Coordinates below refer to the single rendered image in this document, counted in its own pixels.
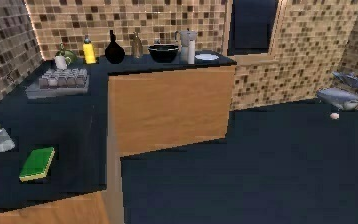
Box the wooden kitchen counter black top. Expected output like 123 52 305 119
0 53 238 224

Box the white plate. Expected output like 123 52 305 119
194 53 220 62

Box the black bowl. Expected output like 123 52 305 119
148 43 180 64

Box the white paper towel roll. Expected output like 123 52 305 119
187 39 197 65

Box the silver moka coffee pot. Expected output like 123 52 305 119
174 28 198 64

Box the black round vase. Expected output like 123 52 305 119
104 29 126 65

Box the yellow spray bottle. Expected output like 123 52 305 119
82 34 97 65

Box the grey dish rack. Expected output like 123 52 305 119
25 67 90 100

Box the green round kettle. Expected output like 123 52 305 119
55 42 78 66

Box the white mug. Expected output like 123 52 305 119
53 55 69 71

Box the green sponge yellow underside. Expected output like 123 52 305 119
18 146 56 183

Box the dark window wooden frame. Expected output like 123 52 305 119
222 0 288 57

